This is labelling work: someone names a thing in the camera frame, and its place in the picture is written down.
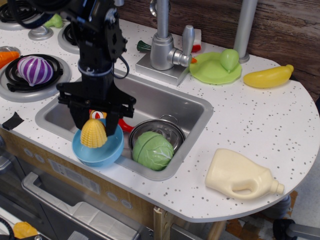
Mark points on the purple striped toy onion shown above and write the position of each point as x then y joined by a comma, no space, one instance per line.
35,70

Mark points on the stainless steel sink basin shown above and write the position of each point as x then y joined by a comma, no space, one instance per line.
152,102

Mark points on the back left stove burner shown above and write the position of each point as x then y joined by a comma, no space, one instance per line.
26,12

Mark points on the front left stove burner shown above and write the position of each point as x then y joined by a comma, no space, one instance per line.
14,88

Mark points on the white and red toy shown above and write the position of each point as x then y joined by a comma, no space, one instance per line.
197,44

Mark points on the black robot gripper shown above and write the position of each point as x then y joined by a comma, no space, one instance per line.
99,93

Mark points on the small steel pot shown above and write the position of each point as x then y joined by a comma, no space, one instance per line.
166,125

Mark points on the orange toy carrot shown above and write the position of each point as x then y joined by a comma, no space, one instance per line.
7,57

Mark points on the light blue plastic bowl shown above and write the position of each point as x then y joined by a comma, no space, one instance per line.
101,156

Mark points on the yellow object at bottom left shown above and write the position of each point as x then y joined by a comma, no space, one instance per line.
23,230

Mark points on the grey stove knob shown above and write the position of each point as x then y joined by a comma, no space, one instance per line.
40,33

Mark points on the grey oven door handle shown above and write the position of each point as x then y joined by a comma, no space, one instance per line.
80,221

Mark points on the cream toy detergent bottle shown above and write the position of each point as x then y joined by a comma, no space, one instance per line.
238,177

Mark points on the green toy broccoli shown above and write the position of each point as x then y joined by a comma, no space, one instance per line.
56,21

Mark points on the green toy pear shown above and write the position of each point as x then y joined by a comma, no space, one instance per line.
229,59

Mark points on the green toy cabbage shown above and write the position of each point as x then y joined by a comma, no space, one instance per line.
153,151

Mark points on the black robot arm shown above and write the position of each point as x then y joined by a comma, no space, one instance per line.
95,25

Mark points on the light green plastic plate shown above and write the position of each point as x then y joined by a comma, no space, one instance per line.
209,70

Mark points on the yellow toy corn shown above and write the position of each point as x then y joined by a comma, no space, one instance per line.
93,134

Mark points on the red toy ketchup bottle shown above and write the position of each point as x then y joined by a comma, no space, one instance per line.
95,114

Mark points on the silver toy faucet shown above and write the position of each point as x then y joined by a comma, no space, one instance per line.
164,61

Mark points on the black tape piece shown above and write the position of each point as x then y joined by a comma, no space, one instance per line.
13,122

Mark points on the back right stove burner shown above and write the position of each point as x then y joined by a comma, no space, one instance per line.
66,40

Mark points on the grey vertical support pole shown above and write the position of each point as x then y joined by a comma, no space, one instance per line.
244,27

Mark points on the yellow toy banana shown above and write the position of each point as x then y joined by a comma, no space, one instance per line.
269,78

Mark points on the green toy vegetable stem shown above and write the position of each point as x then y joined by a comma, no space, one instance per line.
143,47

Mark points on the stove burner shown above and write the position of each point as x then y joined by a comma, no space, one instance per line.
26,12
14,88
66,40

